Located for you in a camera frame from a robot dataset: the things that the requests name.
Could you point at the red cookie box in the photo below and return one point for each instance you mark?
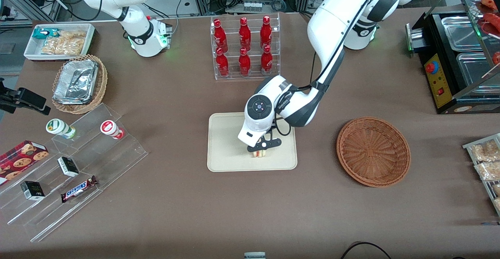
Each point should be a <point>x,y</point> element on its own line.
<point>21,159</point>

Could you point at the oval tan wicker basket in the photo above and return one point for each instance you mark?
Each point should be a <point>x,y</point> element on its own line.
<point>102,83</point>

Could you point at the clear acrylic step display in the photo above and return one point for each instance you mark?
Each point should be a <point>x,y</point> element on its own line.
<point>117,157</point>

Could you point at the round brown wicker basket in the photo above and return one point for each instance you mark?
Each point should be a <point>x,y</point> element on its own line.
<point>373,151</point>

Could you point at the clear acrylic bottle rack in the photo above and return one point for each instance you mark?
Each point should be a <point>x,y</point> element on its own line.
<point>234,75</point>

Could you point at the beige plastic tray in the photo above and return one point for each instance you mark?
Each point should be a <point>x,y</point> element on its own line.
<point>226,149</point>

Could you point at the red cola bottle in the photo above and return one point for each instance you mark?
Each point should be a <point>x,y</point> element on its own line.
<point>266,63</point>
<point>220,36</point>
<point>222,64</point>
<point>266,33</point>
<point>245,34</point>
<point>244,63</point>

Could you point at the steel warmer pan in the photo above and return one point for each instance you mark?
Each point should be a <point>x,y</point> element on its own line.
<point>461,32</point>
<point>474,73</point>

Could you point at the clear bag of crackers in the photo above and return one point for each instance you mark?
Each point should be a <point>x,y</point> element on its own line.
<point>74,35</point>
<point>62,47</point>

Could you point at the teal snack packet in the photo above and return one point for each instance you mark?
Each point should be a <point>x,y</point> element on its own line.
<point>41,33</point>

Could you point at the clear bag of fried snacks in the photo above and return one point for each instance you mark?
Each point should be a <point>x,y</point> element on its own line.
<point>489,171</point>
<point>486,151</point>

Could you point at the Snickers chocolate bar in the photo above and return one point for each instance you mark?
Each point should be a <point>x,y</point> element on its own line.
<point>78,189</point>

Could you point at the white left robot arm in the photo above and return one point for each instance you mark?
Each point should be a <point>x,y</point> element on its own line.
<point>332,28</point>

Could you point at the red warmer knob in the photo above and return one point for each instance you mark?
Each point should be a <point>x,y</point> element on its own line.
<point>431,67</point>

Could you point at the black food warmer case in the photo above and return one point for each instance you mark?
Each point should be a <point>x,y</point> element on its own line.
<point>449,95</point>

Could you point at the triangular sandwich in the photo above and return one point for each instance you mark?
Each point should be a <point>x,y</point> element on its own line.
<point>258,154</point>

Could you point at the red lid yoghurt bottle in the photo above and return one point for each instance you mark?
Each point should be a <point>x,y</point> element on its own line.
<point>109,128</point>

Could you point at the black clamp mount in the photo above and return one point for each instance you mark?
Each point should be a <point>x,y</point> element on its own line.
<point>33,100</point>

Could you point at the white labelled object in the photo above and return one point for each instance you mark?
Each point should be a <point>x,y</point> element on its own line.
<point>254,255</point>

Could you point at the small black carton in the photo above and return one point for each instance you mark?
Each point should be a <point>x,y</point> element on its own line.
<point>32,190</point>
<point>68,166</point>

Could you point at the stacked aluminium foil containers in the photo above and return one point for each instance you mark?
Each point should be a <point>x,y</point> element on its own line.
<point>76,83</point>

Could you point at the white rectangular snack bin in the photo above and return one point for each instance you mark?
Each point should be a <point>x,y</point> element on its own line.
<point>32,52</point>

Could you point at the green lid yoghurt bottle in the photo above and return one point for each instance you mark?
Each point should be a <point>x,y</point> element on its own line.
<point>58,127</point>

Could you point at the metal snack tray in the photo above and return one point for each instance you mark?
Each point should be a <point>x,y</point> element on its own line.
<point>468,146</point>

